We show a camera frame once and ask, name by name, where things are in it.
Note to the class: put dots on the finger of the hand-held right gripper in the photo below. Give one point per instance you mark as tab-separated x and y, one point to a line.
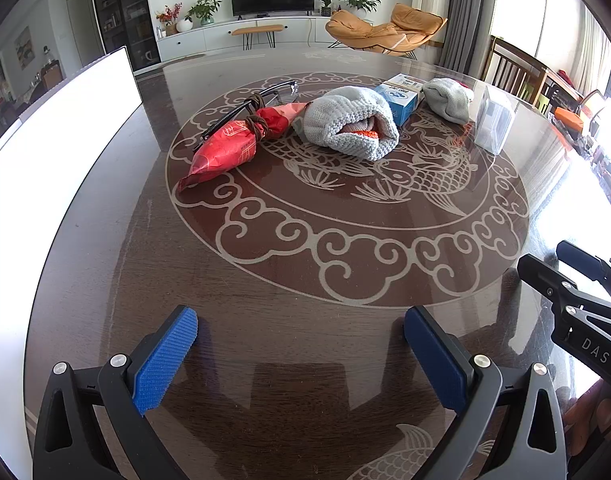
580	257
540	272

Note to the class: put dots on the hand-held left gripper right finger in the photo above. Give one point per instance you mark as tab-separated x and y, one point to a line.
438	360

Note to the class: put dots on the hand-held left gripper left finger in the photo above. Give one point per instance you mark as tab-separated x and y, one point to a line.
165	360

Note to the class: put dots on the clear plastic cartoon box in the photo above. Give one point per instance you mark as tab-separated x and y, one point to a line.
493	120

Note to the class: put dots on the grey knit glove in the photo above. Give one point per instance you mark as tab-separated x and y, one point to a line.
448	102

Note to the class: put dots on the blue white ointment box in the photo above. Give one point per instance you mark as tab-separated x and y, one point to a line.
398	100

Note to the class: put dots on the black framed glasses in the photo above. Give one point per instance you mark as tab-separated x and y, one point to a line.
225	123

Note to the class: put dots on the white storage box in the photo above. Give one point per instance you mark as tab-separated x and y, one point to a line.
60	135

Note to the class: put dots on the large grey knitted hat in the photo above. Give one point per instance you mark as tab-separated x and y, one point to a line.
345	115

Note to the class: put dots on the person's right hand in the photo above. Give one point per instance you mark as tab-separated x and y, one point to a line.
605	415

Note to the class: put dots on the cluttered wooden side table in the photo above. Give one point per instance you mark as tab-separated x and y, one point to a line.
595	145

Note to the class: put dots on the orange box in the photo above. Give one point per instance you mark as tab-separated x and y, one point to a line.
569	119

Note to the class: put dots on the wooden chair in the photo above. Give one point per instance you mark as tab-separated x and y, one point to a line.
510	67

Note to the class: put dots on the grey curtain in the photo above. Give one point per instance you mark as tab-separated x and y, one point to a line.
468	15

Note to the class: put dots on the orange lounge chair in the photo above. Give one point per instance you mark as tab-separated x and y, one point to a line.
380	30

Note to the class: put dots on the wooden dining set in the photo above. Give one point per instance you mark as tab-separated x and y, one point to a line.
50	75

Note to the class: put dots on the white television cabinet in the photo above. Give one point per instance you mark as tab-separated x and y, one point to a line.
210	40

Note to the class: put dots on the large leafy potted plant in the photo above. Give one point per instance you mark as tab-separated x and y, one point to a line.
358	0

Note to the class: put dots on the round white vase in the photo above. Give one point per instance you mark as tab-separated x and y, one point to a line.
184	25

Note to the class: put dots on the red flower arrangement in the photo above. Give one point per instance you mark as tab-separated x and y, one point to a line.
168	17

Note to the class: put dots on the small potted plant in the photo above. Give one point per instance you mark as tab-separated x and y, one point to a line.
326	5

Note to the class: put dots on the wooden bench with hairpin legs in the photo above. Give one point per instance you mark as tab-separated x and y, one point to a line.
255	29

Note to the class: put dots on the bushy green potted plant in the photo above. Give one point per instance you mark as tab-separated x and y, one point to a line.
203	10

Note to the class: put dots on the dark glass display cabinet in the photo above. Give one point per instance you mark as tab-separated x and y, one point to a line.
125	10

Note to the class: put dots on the wall painting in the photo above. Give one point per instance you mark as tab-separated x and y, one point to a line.
23	47

